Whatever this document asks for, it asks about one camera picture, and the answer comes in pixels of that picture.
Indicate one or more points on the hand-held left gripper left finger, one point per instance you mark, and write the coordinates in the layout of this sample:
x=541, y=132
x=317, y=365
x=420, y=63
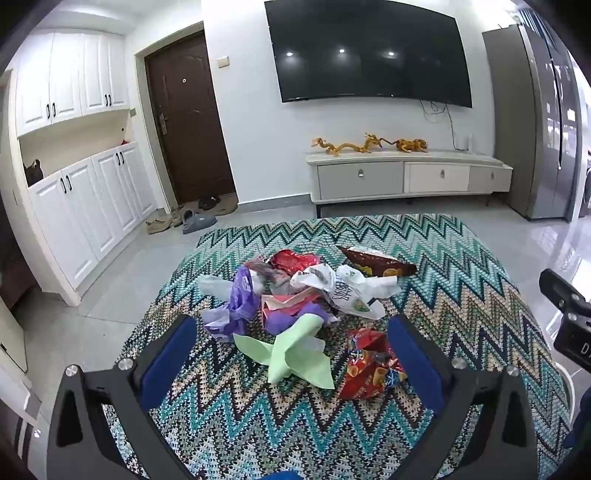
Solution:
x=168, y=355

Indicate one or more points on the red foil wrapper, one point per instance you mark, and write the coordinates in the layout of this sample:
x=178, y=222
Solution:
x=291, y=261

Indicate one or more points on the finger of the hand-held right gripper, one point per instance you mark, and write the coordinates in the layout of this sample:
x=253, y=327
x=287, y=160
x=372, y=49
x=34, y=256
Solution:
x=561, y=288

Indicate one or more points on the dark brown entrance door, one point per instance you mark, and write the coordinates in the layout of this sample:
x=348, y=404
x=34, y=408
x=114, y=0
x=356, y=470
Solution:
x=189, y=129

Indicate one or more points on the red colourful snack wrapper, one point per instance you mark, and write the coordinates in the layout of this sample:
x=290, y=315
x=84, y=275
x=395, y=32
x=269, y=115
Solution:
x=369, y=369

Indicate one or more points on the grey slipper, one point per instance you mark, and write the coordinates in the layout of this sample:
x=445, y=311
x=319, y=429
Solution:
x=198, y=222

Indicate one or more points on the gold tiger figurine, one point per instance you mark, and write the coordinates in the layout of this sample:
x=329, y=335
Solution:
x=411, y=145

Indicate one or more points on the pink paper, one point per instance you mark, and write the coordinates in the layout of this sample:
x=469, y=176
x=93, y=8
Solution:
x=281, y=302

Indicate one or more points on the white printed plastic bag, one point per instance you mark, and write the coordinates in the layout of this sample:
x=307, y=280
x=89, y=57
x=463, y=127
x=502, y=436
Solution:
x=346, y=290

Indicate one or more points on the purple plastic bag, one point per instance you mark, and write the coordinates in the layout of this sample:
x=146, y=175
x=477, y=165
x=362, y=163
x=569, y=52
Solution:
x=242, y=295

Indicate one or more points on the black bag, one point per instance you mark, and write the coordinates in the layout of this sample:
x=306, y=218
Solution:
x=33, y=174

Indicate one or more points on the blue curtain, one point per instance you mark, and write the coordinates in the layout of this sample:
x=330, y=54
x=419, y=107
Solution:
x=535, y=25

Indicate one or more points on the black shoes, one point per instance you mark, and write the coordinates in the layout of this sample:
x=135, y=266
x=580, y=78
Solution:
x=209, y=202

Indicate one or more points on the wall-mounted black television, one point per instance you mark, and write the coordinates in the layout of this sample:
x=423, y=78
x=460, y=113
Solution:
x=369, y=46

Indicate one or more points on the grey white television stand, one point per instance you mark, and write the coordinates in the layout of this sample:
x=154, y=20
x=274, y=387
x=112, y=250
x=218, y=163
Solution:
x=360, y=177

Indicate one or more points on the white base cabinet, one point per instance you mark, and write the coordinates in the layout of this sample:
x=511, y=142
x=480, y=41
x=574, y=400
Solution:
x=92, y=217

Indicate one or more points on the silver washing machine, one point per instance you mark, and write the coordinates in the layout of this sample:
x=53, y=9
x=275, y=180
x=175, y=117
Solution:
x=587, y=184

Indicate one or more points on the dark brown snack bag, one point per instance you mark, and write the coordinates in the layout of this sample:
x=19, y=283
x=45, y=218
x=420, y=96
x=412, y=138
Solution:
x=374, y=265

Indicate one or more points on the gold dragon figurine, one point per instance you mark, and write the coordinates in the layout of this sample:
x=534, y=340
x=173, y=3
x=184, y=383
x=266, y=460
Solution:
x=346, y=146

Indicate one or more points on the white wall cabinet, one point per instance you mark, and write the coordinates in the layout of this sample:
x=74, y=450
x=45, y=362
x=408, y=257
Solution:
x=69, y=78

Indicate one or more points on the grey double-door refrigerator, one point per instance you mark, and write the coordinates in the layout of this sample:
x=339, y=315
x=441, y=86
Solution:
x=531, y=138

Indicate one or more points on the zigzag knitted blanket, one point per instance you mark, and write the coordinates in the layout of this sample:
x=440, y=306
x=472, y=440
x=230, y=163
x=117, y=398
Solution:
x=231, y=415

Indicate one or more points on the green paper napkin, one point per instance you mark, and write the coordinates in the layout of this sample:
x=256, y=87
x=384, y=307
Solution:
x=291, y=360

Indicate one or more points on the wall light switch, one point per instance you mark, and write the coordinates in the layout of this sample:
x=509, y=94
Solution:
x=222, y=62

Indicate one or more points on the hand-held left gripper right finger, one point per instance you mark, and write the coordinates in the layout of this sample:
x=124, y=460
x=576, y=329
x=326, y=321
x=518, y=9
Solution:
x=413, y=364

